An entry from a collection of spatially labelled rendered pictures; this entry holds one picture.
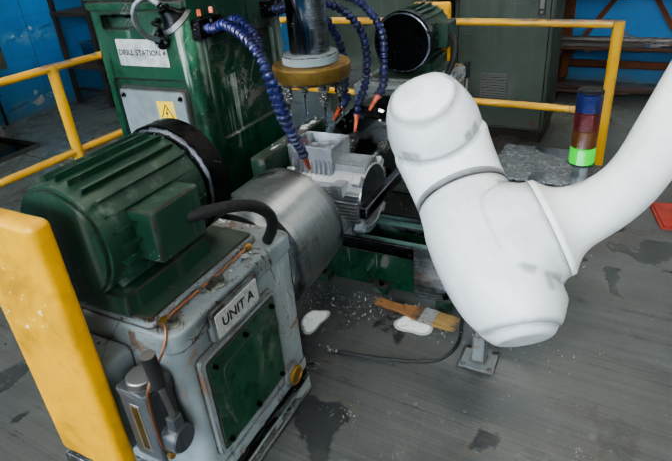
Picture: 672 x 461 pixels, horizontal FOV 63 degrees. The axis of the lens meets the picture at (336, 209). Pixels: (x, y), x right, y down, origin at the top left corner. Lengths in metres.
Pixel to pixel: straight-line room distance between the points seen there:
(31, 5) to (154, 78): 5.58
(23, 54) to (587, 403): 6.36
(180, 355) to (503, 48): 3.80
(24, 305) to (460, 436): 0.72
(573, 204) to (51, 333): 0.61
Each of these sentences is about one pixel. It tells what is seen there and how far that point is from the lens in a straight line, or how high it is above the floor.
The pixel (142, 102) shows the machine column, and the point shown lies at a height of 1.27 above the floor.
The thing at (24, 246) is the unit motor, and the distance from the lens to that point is 0.69.
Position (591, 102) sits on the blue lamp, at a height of 1.19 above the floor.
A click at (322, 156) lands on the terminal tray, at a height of 1.12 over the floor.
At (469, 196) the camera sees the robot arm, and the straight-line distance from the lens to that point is 0.55.
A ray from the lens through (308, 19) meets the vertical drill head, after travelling 1.23.
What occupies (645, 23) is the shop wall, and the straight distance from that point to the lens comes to 6.11.
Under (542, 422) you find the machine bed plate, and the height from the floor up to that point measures 0.80.
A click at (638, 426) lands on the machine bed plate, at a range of 1.14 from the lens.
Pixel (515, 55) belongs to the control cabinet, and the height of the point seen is 0.66.
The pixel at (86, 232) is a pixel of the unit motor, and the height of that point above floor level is 1.30.
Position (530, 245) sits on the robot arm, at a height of 1.34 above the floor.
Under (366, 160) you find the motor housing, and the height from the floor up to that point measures 1.11.
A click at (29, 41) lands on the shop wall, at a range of 6.85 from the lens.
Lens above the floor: 1.61
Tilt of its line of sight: 28 degrees down
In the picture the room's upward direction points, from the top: 5 degrees counter-clockwise
